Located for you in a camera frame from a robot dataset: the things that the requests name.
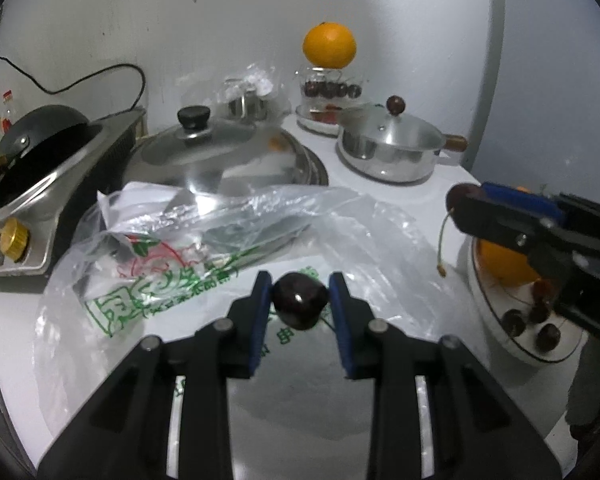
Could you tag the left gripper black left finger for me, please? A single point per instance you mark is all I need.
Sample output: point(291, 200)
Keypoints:
point(122, 430)

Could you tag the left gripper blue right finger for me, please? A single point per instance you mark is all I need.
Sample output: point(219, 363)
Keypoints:
point(477, 431)

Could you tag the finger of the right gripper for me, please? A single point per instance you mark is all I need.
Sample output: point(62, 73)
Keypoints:
point(547, 246)
point(569, 211)

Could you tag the large orange fruit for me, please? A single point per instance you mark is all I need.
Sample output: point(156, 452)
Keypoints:
point(509, 268)

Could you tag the dark cherry with stem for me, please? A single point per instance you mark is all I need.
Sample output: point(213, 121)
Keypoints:
point(453, 198)

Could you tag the clear printed plastic bag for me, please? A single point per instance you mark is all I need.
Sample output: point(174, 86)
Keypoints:
point(156, 260)

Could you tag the cherry on plate back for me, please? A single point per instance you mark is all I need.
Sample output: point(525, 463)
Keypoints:
point(543, 293)

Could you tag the cherry on plate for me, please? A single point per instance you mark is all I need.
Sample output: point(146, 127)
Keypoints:
point(543, 293)
point(548, 338)
point(514, 323)

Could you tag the cherry on plate right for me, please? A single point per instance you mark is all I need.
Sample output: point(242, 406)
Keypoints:
point(548, 338)

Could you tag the white round plate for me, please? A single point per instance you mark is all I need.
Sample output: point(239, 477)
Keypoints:
point(493, 300)

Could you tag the cherry on plate left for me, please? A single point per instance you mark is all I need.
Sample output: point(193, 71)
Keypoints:
point(514, 323)

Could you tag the steel saucepan with lid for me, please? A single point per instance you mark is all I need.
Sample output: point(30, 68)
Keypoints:
point(385, 143)

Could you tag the white dish under jar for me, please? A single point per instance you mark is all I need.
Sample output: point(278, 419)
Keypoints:
point(323, 121)

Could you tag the silver induction cooker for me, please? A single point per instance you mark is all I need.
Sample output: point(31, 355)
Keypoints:
point(44, 195)

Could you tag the glass jar of cherries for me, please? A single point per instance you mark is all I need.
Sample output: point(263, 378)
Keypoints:
point(322, 87)

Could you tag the orange on glass jar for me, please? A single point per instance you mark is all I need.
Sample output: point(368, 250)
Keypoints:
point(330, 45)

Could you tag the large steel pot lid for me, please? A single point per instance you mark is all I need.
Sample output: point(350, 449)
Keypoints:
point(207, 154)

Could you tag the black wok pan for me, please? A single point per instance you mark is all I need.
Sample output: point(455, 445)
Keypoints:
point(34, 128)

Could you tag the red cap sauce bottle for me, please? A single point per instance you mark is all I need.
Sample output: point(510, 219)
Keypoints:
point(9, 111)

